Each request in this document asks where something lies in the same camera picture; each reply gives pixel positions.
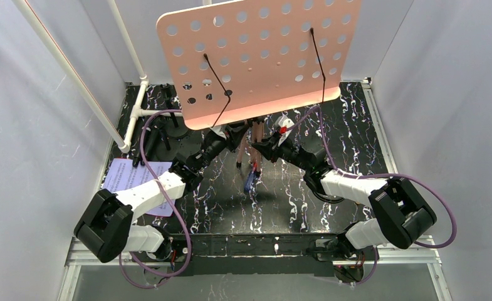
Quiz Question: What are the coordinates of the black microphone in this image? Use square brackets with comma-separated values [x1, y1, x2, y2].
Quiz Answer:
[132, 125, 152, 167]
[143, 118, 162, 162]

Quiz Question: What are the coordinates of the pink tripod music stand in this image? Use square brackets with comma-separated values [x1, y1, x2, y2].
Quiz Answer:
[155, 0, 362, 179]

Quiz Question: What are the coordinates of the white PVC pipe frame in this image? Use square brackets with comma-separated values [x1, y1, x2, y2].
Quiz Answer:
[11, 0, 224, 154]

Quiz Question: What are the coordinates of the white sheet music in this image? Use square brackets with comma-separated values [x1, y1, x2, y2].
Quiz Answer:
[101, 158, 173, 217]

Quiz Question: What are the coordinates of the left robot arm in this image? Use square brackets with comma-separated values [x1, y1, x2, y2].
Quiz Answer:
[73, 122, 249, 263]

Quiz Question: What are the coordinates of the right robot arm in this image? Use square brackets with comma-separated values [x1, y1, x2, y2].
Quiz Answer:
[252, 133, 437, 258]

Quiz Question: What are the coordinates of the blue red screwdriver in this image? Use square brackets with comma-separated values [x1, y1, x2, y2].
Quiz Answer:
[244, 163, 257, 194]

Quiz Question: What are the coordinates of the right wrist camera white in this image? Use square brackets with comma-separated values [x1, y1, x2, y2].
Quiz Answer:
[275, 115, 295, 146]

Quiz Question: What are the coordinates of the coiled black cable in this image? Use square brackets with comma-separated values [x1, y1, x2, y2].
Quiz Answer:
[308, 182, 346, 205]

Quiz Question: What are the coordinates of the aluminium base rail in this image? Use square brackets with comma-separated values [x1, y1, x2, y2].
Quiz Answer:
[58, 235, 452, 300]

